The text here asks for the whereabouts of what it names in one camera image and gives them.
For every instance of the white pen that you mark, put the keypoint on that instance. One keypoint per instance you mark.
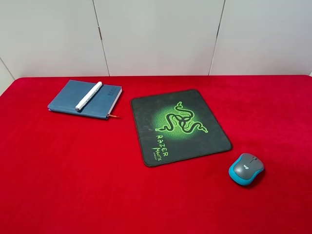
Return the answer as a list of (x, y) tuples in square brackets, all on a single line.
[(88, 96)]

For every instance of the grey and blue wireless mouse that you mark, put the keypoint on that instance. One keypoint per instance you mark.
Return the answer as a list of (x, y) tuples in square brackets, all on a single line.
[(245, 169)]

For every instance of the black green logo mouse pad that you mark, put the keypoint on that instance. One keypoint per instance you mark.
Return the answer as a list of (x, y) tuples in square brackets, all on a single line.
[(177, 126)]

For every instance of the blue hardcover notebook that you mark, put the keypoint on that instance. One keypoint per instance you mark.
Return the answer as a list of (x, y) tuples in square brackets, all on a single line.
[(99, 106)]

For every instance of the red felt table cloth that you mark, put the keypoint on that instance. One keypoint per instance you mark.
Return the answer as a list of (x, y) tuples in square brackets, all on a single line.
[(64, 174)]

